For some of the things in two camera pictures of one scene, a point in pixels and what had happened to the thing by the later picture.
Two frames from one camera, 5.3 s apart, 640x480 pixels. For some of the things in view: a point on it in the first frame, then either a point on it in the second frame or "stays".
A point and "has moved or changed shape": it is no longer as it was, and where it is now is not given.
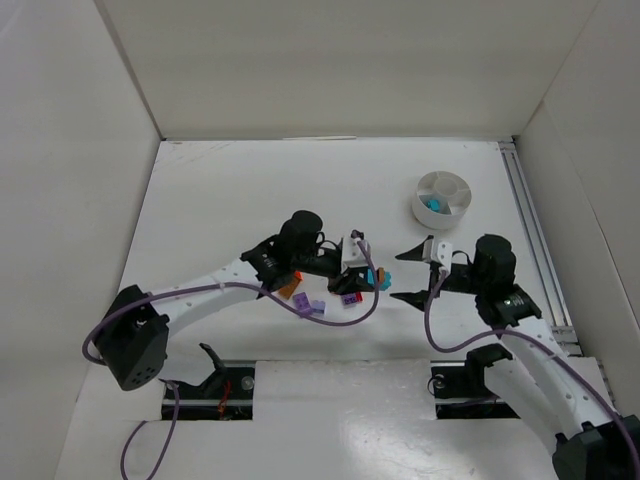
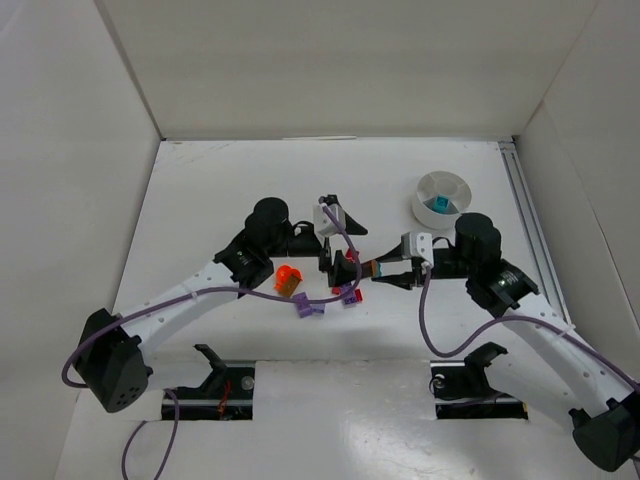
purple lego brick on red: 349,300 stays
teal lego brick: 434,205 has moved or changed shape
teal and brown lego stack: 384,278 has moved or changed shape
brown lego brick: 289,289 stays
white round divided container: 441,199 stays
